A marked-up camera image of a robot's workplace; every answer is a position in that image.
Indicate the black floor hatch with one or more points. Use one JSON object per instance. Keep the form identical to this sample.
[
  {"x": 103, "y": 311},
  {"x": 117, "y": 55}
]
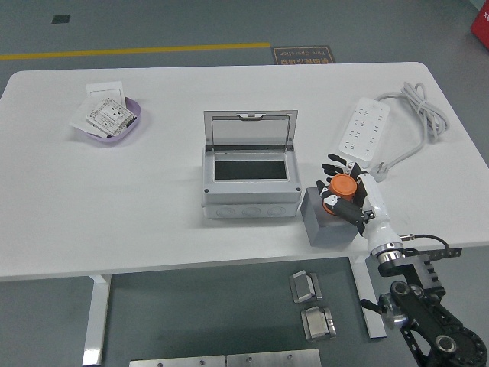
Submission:
[{"x": 61, "y": 19}]

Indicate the brown floor sign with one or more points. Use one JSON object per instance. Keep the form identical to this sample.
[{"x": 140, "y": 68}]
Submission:
[{"x": 303, "y": 55}]

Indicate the white power strip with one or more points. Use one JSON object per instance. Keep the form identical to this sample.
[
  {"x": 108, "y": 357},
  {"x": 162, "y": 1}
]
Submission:
[{"x": 363, "y": 130}]

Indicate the white printed socket panel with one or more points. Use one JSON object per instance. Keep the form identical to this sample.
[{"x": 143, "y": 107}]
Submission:
[{"x": 109, "y": 114}]

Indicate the grey cube with round hole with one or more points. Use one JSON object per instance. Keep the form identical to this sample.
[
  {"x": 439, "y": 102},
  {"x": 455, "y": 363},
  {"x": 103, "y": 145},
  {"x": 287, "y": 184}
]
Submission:
[{"x": 328, "y": 233}]

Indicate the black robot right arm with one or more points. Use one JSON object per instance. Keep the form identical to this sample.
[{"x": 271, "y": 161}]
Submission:
[{"x": 416, "y": 306}]

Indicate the red object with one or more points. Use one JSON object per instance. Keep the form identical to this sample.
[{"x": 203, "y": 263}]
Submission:
[{"x": 481, "y": 25}]

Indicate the grey box with clear lid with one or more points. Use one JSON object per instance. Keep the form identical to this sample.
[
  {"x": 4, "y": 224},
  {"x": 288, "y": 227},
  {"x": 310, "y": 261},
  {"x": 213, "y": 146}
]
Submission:
[{"x": 248, "y": 199}]

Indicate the silver metal block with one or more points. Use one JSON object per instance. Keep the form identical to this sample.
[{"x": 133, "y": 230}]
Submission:
[
  {"x": 318, "y": 325},
  {"x": 303, "y": 286}
]

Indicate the white table leg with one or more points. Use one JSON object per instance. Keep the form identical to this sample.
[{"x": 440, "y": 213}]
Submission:
[
  {"x": 361, "y": 279},
  {"x": 96, "y": 317}
]

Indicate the grey metal plate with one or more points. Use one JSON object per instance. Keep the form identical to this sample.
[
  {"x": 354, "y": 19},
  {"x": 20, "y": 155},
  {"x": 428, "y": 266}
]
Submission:
[
  {"x": 273, "y": 359},
  {"x": 175, "y": 362}
]

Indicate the purple plastic tray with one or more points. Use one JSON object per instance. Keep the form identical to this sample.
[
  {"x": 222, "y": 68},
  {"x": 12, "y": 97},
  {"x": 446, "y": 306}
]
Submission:
[{"x": 111, "y": 137}]

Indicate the yellow floor tape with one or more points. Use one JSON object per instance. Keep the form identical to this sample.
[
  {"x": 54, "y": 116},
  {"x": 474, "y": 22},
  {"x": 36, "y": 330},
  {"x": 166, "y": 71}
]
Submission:
[{"x": 153, "y": 49}]

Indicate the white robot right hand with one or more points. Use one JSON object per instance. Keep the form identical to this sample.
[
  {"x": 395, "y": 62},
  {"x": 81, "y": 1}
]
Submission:
[{"x": 376, "y": 210}]

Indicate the white blank switch plate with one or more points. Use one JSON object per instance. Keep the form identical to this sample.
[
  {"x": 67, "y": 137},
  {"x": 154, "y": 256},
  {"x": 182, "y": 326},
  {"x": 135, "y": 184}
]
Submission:
[{"x": 105, "y": 91}]

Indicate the orange cylinder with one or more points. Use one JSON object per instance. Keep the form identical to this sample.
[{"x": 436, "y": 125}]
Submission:
[{"x": 342, "y": 184}]

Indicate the white flat panel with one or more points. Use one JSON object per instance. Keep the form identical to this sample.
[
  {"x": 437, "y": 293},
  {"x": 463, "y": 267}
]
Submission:
[{"x": 80, "y": 116}]

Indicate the black table control panel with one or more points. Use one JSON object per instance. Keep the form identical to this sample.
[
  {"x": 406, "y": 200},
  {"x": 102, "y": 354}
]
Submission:
[{"x": 452, "y": 252}]

